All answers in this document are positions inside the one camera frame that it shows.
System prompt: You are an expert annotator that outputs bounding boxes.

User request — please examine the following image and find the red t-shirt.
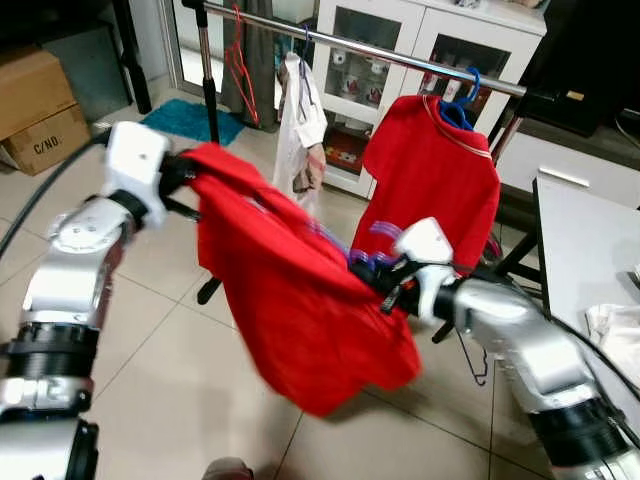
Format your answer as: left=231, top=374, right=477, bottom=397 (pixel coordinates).
left=180, top=142, right=423, bottom=418

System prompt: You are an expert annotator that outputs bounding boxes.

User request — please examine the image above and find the red hanger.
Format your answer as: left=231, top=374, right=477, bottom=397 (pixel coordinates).
left=223, top=5, right=261, bottom=126

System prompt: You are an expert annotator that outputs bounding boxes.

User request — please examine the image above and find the bright blue plastic hanger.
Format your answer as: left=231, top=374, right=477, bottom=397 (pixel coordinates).
left=437, top=67, right=483, bottom=131

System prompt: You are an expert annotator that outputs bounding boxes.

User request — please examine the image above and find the teal floor mat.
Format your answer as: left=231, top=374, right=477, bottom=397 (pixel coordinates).
left=138, top=98, right=246, bottom=148

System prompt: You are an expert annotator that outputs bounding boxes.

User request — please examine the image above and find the white framed glass door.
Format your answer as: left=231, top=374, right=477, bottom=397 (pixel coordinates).
left=165, top=0, right=236, bottom=101

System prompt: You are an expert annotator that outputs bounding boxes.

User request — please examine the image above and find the white collared shirt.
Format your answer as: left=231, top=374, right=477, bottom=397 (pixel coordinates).
left=272, top=52, right=329, bottom=216

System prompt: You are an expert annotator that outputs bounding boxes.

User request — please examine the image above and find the white low cabinet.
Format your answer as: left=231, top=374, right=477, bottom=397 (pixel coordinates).
left=495, top=125, right=640, bottom=216

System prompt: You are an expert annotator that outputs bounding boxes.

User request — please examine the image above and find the grey curtain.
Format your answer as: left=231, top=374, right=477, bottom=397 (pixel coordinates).
left=220, top=0, right=286, bottom=131

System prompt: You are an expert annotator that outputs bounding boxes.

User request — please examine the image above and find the plain cardboard box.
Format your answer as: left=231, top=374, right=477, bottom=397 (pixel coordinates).
left=0, top=45, right=79, bottom=141

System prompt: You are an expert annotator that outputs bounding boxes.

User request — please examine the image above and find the black desk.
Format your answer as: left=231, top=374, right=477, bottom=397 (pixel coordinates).
left=0, top=0, right=151, bottom=119

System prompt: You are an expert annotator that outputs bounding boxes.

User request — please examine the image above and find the metal clothes rack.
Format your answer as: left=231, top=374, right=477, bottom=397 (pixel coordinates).
left=180, top=0, right=551, bottom=346

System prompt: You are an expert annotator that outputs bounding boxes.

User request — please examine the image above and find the white cloth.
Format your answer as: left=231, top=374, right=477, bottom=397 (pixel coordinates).
left=585, top=303, right=640, bottom=386

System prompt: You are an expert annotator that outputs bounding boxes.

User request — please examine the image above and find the black television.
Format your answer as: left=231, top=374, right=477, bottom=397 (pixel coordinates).
left=510, top=0, right=640, bottom=139

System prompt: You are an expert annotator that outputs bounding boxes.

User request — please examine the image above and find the white glass-door cabinet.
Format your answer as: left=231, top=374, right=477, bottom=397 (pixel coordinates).
left=310, top=0, right=549, bottom=201

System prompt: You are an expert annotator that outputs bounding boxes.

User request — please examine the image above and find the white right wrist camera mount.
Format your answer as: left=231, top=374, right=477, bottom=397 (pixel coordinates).
left=393, top=217, right=457, bottom=323

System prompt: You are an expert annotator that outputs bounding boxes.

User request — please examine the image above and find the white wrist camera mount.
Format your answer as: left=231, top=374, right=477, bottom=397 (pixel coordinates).
left=103, top=121, right=171, bottom=229
left=393, top=217, right=457, bottom=323

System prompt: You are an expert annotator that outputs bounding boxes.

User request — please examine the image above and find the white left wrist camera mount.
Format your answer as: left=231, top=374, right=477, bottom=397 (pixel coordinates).
left=103, top=121, right=171, bottom=229

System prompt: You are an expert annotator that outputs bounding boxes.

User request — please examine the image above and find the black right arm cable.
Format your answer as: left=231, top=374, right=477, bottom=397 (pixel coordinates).
left=455, top=262, right=640, bottom=451

